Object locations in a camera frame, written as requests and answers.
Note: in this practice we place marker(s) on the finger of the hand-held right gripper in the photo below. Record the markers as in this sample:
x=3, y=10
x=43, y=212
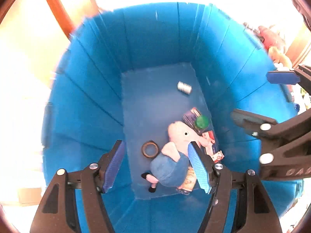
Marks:
x=250, y=120
x=281, y=77

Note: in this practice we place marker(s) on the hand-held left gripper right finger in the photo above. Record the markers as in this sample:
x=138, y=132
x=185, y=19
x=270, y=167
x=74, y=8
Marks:
x=198, y=167

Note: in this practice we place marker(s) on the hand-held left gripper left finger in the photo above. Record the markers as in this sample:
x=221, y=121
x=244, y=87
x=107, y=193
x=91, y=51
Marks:
x=113, y=167

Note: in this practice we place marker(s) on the yellow packet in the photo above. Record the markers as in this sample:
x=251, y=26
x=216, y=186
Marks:
x=189, y=178

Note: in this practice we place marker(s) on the white red medicine box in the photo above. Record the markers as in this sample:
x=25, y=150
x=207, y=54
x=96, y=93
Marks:
x=211, y=145

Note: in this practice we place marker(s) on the pink pig plush blue body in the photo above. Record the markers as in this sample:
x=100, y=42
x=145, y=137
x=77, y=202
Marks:
x=170, y=167

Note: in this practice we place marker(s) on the dark tape roll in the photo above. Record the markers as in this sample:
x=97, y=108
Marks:
x=145, y=150

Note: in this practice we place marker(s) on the green lid jar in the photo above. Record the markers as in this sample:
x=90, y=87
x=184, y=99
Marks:
x=202, y=122

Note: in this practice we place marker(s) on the blue box red label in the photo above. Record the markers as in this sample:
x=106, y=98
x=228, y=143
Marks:
x=190, y=119

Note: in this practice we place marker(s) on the small silver roll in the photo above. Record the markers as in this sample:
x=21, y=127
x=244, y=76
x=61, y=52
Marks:
x=184, y=87

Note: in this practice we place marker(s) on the blue plastic storage crate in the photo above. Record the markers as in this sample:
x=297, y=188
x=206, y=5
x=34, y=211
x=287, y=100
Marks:
x=97, y=77

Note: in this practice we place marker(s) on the yellow duck plush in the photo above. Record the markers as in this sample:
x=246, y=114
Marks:
x=279, y=57

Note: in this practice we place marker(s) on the pink pig plush red dress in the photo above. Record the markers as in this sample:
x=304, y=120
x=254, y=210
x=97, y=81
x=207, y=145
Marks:
x=269, y=37

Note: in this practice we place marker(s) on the brown cardboard box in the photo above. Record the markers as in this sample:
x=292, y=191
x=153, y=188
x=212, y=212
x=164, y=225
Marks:
x=30, y=196

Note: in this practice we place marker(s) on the wooden wall frame post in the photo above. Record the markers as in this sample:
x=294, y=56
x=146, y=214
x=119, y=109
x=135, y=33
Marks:
x=60, y=4
x=298, y=46

